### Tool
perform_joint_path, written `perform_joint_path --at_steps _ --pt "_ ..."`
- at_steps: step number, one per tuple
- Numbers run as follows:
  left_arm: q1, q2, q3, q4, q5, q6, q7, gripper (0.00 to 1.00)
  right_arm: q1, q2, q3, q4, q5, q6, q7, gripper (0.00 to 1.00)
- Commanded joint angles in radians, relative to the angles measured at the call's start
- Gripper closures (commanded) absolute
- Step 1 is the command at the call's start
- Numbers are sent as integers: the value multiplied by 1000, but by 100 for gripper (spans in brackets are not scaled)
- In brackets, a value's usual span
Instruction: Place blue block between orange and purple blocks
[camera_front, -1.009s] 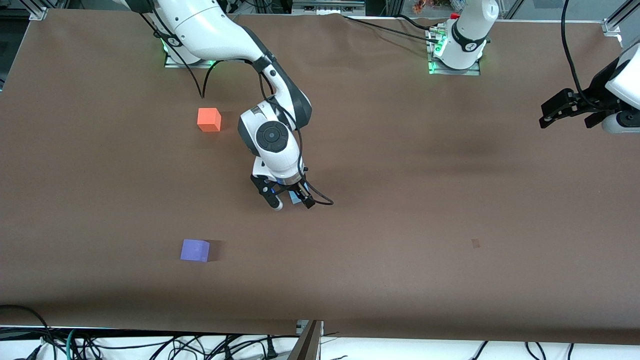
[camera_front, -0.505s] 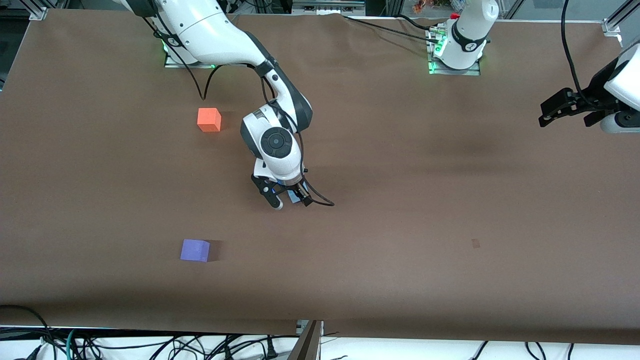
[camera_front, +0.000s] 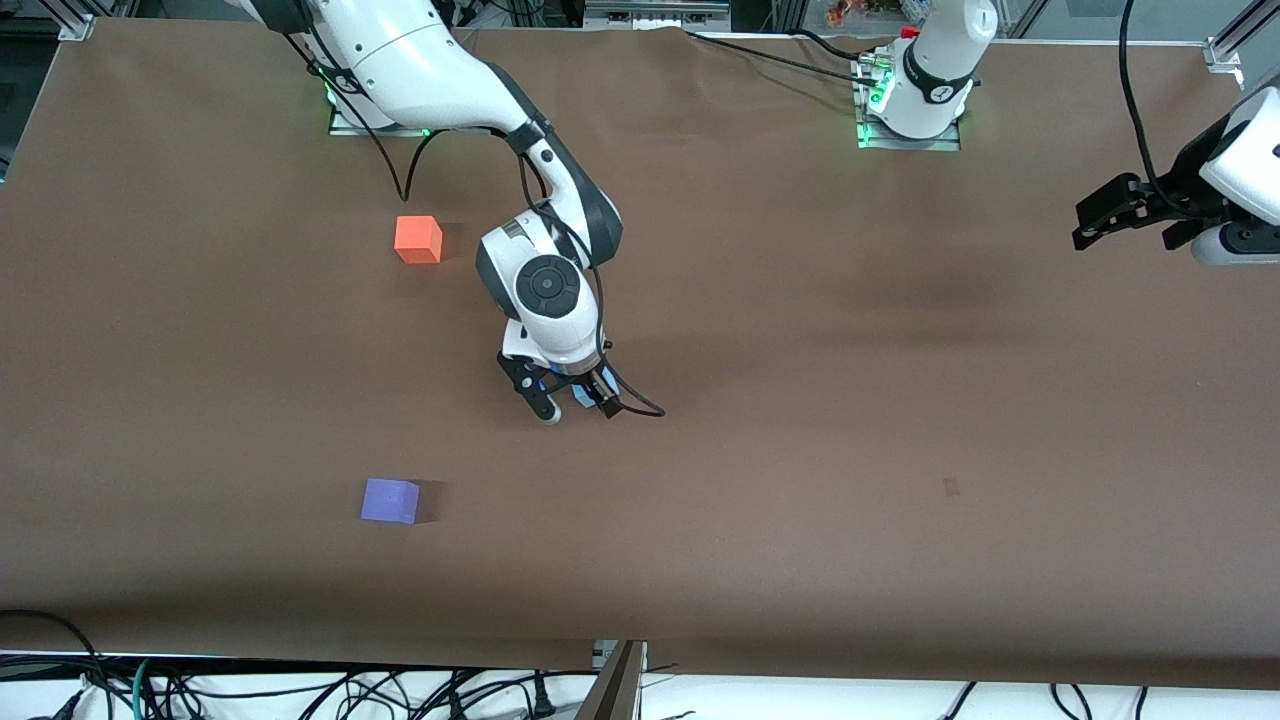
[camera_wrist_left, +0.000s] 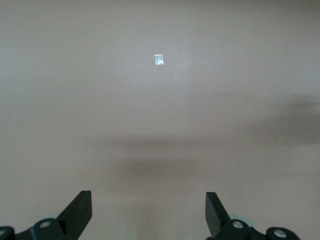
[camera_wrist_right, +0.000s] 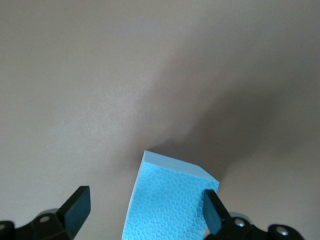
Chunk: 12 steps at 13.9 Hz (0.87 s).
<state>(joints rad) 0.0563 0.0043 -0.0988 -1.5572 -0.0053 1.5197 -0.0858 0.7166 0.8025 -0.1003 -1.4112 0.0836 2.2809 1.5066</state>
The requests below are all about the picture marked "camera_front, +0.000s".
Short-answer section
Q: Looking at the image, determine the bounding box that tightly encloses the orange foam block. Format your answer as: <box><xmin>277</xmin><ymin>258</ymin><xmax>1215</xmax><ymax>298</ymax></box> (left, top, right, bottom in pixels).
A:
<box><xmin>394</xmin><ymin>215</ymin><xmax>444</xmax><ymax>265</ymax></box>

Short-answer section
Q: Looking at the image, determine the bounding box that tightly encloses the purple foam block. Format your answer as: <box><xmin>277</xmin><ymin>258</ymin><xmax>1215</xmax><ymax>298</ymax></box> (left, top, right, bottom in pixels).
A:
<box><xmin>360</xmin><ymin>477</ymin><xmax>421</xmax><ymax>526</ymax></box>

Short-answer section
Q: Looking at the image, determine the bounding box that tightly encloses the brown paper table cover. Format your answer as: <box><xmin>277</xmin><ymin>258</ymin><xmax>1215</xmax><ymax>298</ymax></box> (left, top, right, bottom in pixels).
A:
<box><xmin>0</xmin><ymin>18</ymin><xmax>1280</xmax><ymax>691</ymax></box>

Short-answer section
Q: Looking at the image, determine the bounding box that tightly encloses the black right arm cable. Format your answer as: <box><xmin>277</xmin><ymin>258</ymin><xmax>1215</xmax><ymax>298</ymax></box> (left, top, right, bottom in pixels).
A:
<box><xmin>283</xmin><ymin>30</ymin><xmax>667</xmax><ymax>419</ymax></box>

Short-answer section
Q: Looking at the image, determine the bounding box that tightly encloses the aluminium frame corner profile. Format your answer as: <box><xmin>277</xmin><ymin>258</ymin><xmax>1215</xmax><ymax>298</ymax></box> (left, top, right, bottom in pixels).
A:
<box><xmin>40</xmin><ymin>0</ymin><xmax>97</xmax><ymax>41</ymax></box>
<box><xmin>1205</xmin><ymin>0</ymin><xmax>1280</xmax><ymax>71</ymax></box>

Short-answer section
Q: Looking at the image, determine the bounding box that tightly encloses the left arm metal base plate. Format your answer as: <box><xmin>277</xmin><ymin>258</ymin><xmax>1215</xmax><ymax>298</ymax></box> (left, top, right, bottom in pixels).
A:
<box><xmin>855</xmin><ymin>55</ymin><xmax>964</xmax><ymax>152</ymax></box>

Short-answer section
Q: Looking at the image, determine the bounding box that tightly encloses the grey aluminium profile post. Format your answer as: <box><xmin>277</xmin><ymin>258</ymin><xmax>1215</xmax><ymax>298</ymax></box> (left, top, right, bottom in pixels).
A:
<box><xmin>575</xmin><ymin>640</ymin><xmax>649</xmax><ymax>720</ymax></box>

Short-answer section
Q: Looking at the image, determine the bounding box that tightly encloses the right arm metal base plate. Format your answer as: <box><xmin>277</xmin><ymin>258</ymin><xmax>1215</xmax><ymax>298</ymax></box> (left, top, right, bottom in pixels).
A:
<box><xmin>328</xmin><ymin>95</ymin><xmax>434</xmax><ymax>138</ymax></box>

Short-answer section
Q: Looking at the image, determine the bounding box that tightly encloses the thick black table cable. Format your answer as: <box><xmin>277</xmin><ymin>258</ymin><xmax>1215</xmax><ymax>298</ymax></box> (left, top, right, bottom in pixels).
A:
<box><xmin>683</xmin><ymin>28</ymin><xmax>881</xmax><ymax>86</ymax></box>

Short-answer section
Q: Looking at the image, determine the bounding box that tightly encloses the black looped floor cable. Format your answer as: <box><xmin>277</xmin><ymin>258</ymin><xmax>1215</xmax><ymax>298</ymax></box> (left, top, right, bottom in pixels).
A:
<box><xmin>0</xmin><ymin>608</ymin><xmax>109</xmax><ymax>720</ymax></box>

